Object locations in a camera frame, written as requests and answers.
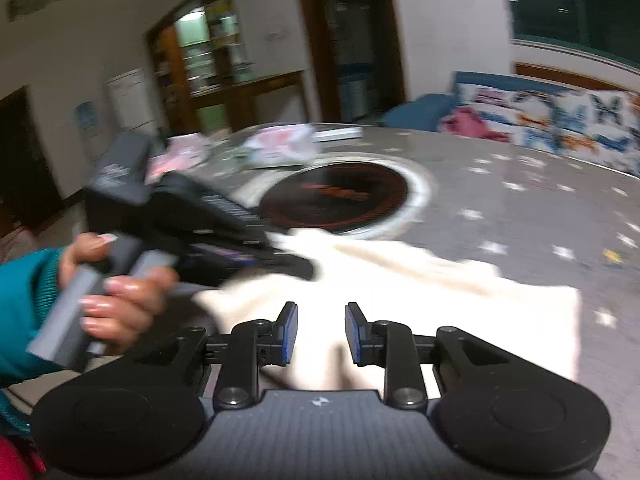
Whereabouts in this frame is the person left hand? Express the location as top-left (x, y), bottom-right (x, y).
top-left (58, 232), bottom-right (178, 356)

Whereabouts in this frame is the grey star tablecloth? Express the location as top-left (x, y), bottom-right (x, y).
top-left (189, 127), bottom-right (639, 479)

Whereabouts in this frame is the white remote control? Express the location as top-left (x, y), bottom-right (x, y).
top-left (312, 127), bottom-right (363, 143)

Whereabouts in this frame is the teal sleeve forearm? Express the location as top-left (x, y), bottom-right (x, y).
top-left (0, 246), bottom-right (72, 436)

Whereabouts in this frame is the black round induction cooktop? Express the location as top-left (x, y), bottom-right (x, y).
top-left (257, 162), bottom-right (409, 233)

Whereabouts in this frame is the butterfly pillow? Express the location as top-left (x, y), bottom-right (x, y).
top-left (455, 84), bottom-right (560, 153)
top-left (554, 90), bottom-right (639, 177)

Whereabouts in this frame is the white pink tissue pack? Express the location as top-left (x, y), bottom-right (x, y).
top-left (239, 124), bottom-right (321, 168)

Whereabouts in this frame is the dark window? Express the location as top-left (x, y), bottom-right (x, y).
top-left (509, 0), bottom-right (639, 66)

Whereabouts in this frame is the cream sweatshirt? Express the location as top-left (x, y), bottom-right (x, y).
top-left (194, 229), bottom-right (582, 390)

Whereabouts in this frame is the left butterfly pillow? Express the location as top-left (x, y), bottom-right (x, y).
top-left (455, 84), bottom-right (560, 153)

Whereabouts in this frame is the blue corner sofa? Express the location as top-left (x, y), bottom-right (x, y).
top-left (381, 72), bottom-right (588, 131)

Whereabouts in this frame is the right butterfly pillow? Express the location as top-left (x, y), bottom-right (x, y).
top-left (554, 90), bottom-right (639, 177)

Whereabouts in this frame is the dark wooden door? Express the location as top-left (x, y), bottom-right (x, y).
top-left (299, 0), bottom-right (406, 125)

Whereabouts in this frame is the dark wooden sideboard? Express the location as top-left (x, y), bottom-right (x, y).
top-left (190, 70), bottom-right (311, 132)

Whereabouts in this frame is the pink tissue box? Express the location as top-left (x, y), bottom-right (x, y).
top-left (145, 133), bottom-right (212, 184)

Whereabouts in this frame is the pink crumpled garment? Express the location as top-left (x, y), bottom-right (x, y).
top-left (437, 106), bottom-right (510, 143)

